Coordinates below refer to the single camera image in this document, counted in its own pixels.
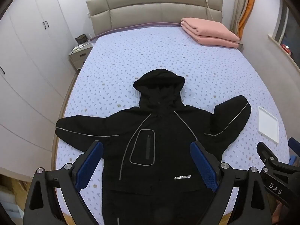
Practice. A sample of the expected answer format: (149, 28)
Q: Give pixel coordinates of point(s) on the small red object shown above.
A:
(286, 48)

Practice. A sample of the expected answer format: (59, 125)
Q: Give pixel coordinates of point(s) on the pink folded blanket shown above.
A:
(208, 30)

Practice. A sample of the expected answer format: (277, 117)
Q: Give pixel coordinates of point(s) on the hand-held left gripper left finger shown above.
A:
(90, 165)

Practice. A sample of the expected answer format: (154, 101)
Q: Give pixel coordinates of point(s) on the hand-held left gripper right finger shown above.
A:
(204, 166)

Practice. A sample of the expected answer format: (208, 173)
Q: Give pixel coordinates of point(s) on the brown patterned bag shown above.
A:
(80, 38)

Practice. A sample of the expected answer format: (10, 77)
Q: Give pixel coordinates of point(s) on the white wardrobe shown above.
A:
(28, 63)

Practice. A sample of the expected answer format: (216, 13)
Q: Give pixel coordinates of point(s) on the beige and orange curtain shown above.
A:
(243, 9)

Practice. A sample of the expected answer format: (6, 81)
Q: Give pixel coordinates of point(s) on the white window sill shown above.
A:
(274, 41)

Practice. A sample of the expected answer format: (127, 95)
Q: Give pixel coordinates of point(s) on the black hooded jacket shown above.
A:
(164, 145)

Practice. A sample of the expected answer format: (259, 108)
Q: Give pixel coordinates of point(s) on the grey nightstand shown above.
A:
(78, 59)

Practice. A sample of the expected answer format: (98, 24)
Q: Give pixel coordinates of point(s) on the bed with floral quilt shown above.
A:
(140, 58)

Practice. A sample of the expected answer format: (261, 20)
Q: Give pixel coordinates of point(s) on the beige padded headboard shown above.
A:
(140, 9)

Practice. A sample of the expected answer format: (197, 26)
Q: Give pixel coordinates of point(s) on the white flat board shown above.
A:
(268, 124)

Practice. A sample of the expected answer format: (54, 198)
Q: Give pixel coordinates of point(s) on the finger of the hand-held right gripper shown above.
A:
(267, 153)
(294, 146)

